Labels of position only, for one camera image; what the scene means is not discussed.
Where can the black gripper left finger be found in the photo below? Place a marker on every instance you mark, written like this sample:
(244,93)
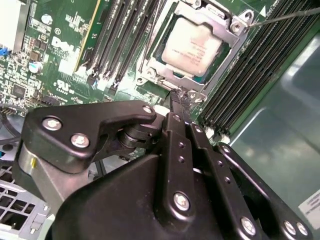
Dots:
(75,120)

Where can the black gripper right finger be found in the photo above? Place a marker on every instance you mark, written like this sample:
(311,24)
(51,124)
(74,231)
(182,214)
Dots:
(221,171)

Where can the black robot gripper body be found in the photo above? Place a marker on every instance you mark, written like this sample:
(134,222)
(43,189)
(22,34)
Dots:
(112,212)

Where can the silver square CPU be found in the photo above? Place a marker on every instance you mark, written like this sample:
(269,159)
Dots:
(192,45)

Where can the thin metal locking lever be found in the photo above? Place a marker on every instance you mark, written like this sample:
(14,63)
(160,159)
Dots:
(150,32)
(282,18)

